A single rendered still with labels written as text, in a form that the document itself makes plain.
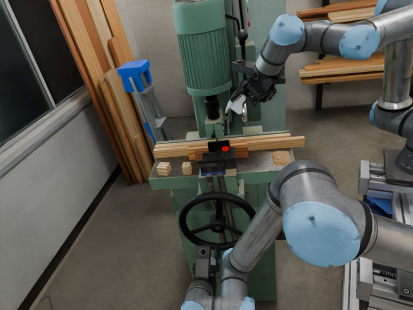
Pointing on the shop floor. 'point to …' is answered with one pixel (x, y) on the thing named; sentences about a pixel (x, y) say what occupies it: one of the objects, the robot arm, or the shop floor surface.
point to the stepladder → (142, 84)
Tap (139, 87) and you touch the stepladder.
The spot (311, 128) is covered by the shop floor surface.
